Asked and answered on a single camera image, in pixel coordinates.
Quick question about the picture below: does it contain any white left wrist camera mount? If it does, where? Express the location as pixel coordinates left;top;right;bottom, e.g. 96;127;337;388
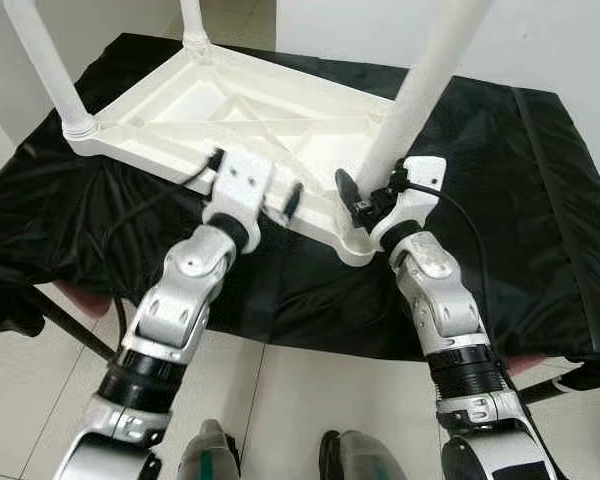
202;148;277;231

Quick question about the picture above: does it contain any black metal table leg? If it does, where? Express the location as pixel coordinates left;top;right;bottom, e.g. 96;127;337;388
35;290;116;363

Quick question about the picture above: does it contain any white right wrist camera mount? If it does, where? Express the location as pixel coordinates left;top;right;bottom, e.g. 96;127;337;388
368;156;449;251

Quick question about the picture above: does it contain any black table cloth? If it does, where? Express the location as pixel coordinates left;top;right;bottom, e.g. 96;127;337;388
0;32;600;366

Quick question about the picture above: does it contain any grey metal table leg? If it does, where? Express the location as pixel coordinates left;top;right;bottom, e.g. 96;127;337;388
520;372;581;404

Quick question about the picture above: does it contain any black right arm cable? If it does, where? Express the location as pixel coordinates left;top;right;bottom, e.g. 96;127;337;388
405;175;521;401

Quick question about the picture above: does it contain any white plastic table leg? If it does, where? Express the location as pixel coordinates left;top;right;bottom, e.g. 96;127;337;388
180;0;213;51
2;0;99;141
358;0;496;201

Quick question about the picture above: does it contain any grey left robot foot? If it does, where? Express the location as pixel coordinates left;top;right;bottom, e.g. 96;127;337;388
177;420;243;480

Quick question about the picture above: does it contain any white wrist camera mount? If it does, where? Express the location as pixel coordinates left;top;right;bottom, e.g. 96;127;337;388
368;156;449;251
202;148;277;231

